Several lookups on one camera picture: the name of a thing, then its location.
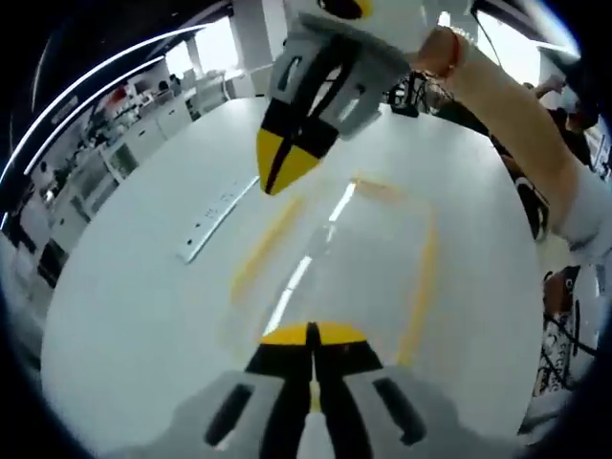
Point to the row of white cabinets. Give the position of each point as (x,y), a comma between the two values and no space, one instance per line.
(110,162)

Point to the person's right hand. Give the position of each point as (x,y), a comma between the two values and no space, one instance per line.
(432,50)

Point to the yellow tape outline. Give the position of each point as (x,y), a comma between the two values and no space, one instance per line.
(423,287)

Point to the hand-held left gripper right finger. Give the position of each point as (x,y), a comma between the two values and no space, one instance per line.
(363,397)

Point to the ceiling light strip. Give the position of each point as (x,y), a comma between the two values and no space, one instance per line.
(91,102)
(86,76)

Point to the person's black white printed clothing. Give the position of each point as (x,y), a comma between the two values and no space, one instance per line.
(566,330)

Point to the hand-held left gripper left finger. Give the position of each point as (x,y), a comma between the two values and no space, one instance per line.
(268,397)

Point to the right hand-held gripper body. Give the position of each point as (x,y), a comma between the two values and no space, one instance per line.
(382,24)

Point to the white power strip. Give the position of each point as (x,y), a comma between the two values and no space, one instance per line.
(217,220)

